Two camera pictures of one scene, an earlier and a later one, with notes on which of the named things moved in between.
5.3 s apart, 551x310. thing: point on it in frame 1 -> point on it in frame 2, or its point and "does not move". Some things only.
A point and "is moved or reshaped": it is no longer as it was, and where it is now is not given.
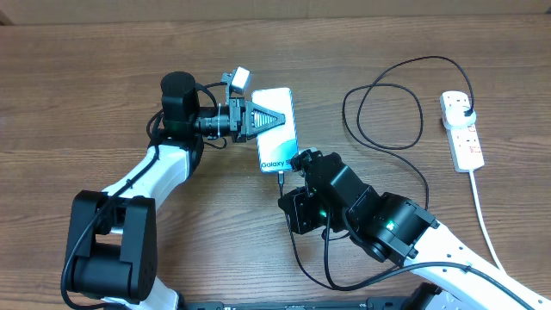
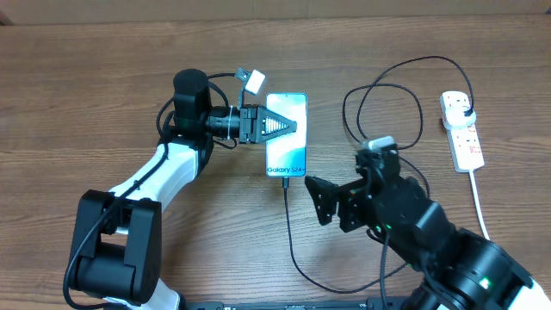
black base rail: (389, 303) does not move
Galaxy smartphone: (276, 147) is moved or reshaped
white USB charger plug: (455, 117) does not move
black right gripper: (300, 207) -> (354, 204)
